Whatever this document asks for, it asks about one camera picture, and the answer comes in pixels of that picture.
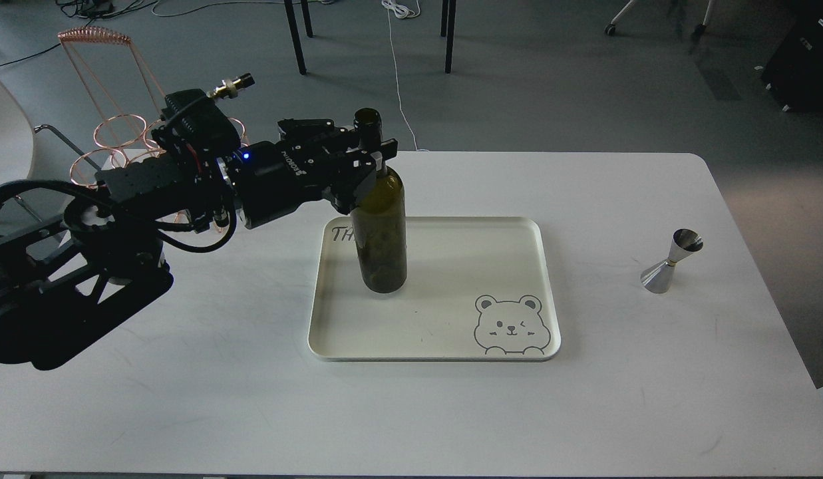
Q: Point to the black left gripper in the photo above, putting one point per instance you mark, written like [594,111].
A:
[309,163]

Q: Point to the dark green wine bottle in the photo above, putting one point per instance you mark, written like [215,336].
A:
[379,220]

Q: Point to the steel double jigger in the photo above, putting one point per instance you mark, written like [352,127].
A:
[658,278]

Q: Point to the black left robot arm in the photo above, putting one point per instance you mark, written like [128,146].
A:
[71,279]

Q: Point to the cream bear serving tray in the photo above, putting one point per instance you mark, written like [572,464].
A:
[477,289]

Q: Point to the white office chair base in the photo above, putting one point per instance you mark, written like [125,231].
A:
[644,18]

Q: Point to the black cabinet on floor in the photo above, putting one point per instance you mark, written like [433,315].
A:
[794,74]

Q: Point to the copper wire bottle rack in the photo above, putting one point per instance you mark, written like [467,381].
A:
[112,126]

